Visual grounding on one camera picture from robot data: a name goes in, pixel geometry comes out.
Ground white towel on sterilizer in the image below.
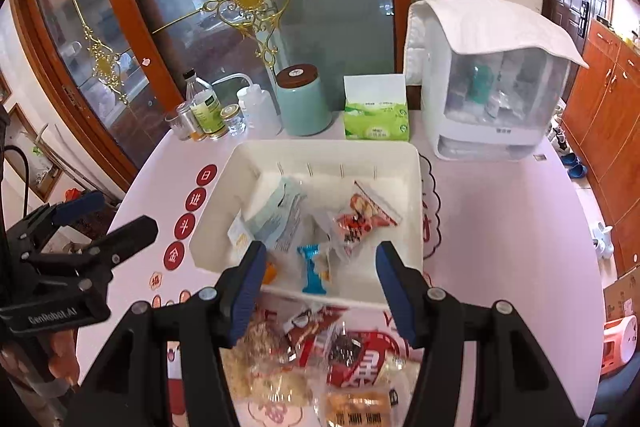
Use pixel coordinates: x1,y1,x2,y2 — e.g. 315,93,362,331
402,0,588,86

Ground grey silver snack packet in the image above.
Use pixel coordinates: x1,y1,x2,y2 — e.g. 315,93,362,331
246,176,307,254

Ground green tissue pack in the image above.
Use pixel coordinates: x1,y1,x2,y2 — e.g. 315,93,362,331
343,74,410,142

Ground orange white snack packet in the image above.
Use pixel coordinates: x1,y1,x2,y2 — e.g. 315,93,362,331
226,215,279,285

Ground white desktop sterilizer cabinet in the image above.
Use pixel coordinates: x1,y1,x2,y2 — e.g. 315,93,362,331
418,20,578,161

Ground small glass jar gold lid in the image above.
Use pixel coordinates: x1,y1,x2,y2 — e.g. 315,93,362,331
220,103,246,135

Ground orange egg yolk snack packet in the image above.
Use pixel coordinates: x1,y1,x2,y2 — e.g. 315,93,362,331
320,387,395,427

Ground brown chocolate snack packet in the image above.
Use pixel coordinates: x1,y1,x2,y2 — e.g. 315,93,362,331
283,303,346,367

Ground clear oat crisp packet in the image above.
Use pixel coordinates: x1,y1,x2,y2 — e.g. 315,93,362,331
220,308,314,407

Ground black cable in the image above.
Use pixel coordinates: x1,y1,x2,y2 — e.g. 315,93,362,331
2,143,32,220

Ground person's left hand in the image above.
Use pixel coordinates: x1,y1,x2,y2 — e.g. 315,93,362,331
49,331,79,386

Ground silver tin can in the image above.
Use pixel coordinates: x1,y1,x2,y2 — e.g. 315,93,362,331
176,102,205,142

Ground red date snack packet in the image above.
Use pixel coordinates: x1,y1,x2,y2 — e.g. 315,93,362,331
328,181,402,261

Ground mint green ceramic jar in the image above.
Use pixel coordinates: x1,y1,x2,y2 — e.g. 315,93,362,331
276,64,332,136

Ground orange wooden cabinet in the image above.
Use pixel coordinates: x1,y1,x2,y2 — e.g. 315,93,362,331
562,20,640,275

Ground white plastic storage bin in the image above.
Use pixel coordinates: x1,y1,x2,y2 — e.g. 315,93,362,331
190,140,423,308

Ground blue white snack packet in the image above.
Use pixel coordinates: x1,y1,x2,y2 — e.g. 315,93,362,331
297,243,332,295

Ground pink plastic stool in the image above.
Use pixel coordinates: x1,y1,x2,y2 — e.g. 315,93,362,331
600,315,638,376

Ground dark red jelly packet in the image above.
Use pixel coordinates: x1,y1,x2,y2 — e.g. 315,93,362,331
326,322,363,369

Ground glass bottle green label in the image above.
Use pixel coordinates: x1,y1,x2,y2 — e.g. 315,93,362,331
183,69,228,140

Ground white plastic bottle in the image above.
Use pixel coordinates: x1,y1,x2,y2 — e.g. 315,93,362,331
236,83,282,139

